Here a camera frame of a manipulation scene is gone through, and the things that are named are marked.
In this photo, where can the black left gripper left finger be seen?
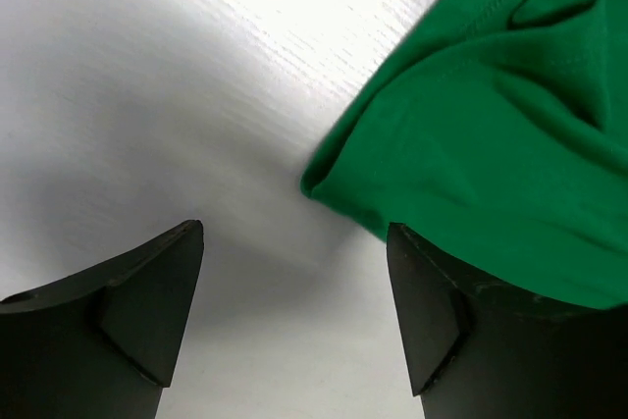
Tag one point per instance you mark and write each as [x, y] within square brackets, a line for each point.
[105, 341]

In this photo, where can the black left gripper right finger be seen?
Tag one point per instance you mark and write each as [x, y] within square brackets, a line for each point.
[478, 347]

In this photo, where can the green polo shirt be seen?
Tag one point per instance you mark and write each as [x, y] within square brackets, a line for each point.
[497, 131]

